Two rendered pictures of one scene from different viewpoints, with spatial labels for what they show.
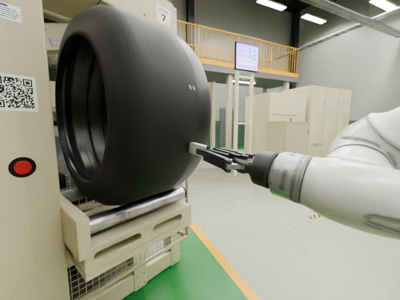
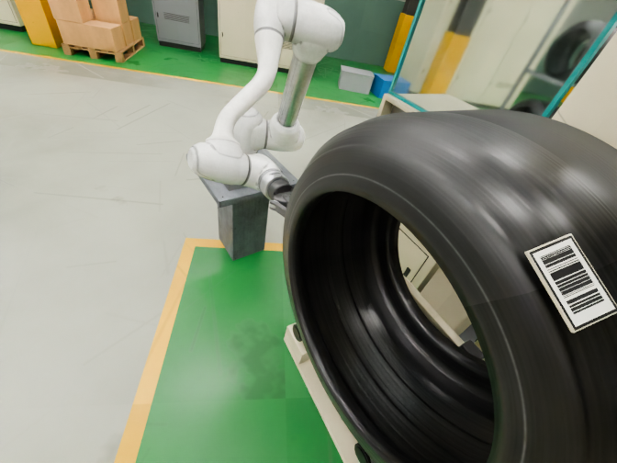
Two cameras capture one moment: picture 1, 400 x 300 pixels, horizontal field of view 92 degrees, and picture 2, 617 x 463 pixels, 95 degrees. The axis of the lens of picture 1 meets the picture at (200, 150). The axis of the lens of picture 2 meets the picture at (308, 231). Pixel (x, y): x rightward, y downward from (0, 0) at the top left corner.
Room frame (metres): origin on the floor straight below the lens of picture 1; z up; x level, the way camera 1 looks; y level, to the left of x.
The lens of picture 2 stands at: (1.07, 0.10, 1.57)
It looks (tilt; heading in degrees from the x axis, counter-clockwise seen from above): 42 degrees down; 191
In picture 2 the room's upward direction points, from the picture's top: 13 degrees clockwise
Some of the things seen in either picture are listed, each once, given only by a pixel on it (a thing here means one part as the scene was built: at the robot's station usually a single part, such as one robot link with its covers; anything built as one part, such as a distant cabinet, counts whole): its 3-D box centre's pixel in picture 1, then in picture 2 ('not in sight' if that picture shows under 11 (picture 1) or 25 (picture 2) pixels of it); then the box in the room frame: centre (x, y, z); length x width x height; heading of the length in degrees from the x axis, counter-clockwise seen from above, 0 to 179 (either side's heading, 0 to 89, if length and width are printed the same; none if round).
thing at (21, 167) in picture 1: (22, 166); not in sight; (0.42, 0.39, 1.06); 0.03 x 0.02 x 0.03; 139
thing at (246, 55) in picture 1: (246, 57); not in sight; (4.38, -1.01, 2.60); 0.60 x 0.05 x 0.55; 115
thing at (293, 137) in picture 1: (287, 146); not in sight; (4.93, -2.24, 0.62); 0.90 x 0.56 x 1.25; 115
